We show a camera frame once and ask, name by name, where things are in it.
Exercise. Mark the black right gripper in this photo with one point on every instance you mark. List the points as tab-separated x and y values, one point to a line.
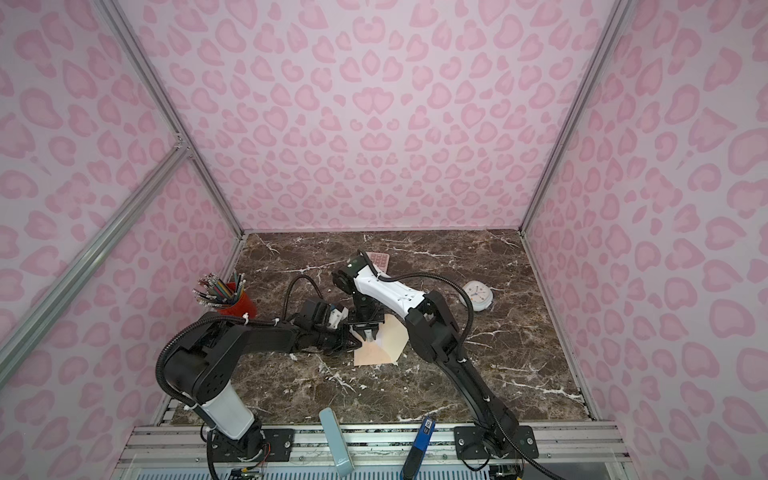
379	318

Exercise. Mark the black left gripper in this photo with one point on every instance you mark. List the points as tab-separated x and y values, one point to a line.
343	344

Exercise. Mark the beige envelope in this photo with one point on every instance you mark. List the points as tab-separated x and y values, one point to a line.
384	347

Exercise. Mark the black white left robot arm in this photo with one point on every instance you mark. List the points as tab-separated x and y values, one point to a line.
196	366

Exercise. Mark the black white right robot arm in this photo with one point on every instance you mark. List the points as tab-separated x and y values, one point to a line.
435	336

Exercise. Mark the pink calculator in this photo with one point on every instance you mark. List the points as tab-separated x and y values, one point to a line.
379	260

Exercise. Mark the red pencil cup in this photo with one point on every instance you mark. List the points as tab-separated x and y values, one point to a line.
242	306

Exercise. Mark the white round clock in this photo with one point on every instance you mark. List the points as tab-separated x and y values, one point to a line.
480	295

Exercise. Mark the light blue stapler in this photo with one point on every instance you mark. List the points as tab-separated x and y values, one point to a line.
336	443

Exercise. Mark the blue utility knife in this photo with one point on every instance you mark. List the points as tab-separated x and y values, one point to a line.
417	453

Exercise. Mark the coloured pencils bundle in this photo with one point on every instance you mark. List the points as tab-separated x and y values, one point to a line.
214	292

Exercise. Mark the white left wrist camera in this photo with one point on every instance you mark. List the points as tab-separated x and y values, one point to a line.
317	314

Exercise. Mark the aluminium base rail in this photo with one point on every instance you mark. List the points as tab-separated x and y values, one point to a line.
573	450

